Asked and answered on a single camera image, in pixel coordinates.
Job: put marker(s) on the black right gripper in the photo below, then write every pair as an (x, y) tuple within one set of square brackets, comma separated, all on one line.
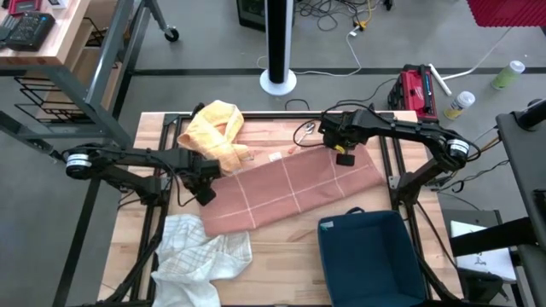
[(343, 128)]

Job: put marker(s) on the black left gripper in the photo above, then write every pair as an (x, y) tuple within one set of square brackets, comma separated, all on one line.
[(200, 168)]

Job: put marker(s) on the yellow checked towel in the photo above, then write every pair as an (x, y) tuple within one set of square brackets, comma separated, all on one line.
[(213, 136)]

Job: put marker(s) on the pink towel with white stripes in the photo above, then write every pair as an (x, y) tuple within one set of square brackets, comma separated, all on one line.
[(290, 187)]

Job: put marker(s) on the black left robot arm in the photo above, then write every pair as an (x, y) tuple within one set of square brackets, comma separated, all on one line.
[(128, 155)]

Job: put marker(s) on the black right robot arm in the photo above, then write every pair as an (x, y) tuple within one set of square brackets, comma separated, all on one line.
[(409, 128)]

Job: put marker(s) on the white waffle towel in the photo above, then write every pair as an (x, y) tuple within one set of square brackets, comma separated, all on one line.
[(192, 264)]

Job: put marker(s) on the red black tool case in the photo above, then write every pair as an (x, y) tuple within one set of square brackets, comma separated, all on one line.
[(414, 91)]

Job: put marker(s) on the orange power plug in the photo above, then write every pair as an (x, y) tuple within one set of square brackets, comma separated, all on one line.
[(360, 24)]

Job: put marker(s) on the white plastic tube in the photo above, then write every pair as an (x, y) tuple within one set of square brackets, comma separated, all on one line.
[(439, 79)]

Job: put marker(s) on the yellow white wipes canister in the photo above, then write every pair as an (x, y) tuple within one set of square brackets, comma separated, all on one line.
[(460, 104)]

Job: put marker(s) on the navy fabric storage bin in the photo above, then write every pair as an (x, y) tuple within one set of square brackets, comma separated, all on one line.
[(367, 260)]

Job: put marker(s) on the black caster wheel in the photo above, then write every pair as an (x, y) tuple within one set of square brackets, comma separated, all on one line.
[(172, 34)]

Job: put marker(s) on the black floor box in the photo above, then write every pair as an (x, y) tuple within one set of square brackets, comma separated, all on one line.
[(251, 13)]

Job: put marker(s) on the green wipes canister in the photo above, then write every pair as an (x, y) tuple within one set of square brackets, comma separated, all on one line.
[(507, 76)]

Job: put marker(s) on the grey equipment cart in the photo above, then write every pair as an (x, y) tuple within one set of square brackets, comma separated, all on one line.
[(524, 170)]

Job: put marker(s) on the white paper sheet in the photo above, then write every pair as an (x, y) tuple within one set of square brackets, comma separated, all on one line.
[(490, 262)]

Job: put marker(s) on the red foam panel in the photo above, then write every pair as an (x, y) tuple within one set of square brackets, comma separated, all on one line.
[(507, 10)]

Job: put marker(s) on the black keypad device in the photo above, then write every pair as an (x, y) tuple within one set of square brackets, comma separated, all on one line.
[(30, 32)]

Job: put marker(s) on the small white box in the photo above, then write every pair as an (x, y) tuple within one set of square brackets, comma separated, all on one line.
[(57, 2)]

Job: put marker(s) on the red flat device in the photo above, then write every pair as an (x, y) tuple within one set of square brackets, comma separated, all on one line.
[(23, 6)]

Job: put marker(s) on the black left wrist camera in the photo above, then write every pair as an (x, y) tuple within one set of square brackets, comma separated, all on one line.
[(206, 196)]

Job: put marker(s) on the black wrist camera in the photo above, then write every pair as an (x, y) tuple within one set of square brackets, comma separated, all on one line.
[(345, 160), (206, 196)]

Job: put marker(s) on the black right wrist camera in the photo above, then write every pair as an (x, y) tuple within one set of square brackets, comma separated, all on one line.
[(345, 160)]

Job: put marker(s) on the black aluminium table frame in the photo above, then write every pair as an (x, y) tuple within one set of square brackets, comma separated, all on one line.
[(264, 115)]

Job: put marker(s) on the wooden workbench grey frame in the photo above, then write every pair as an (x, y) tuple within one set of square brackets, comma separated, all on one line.
[(42, 47)]

